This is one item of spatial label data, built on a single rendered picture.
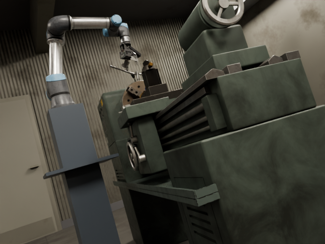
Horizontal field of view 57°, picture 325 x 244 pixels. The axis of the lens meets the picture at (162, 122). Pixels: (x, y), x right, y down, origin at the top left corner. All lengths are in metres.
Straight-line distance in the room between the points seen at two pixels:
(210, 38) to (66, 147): 1.09
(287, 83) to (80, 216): 1.29
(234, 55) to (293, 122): 0.27
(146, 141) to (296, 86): 0.70
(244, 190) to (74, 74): 4.79
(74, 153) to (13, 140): 3.30
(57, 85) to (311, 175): 1.46
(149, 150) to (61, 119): 0.64
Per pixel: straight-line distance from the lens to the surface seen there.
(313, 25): 4.54
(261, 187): 0.88
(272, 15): 4.97
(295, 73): 1.01
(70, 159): 1.78
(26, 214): 4.99
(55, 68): 2.11
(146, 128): 1.39
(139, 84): 2.22
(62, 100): 1.88
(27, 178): 4.99
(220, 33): 1.05
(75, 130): 1.81
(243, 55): 0.99
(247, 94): 0.89
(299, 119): 0.98
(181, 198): 0.91
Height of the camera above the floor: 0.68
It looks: 6 degrees up
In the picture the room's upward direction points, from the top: 16 degrees counter-clockwise
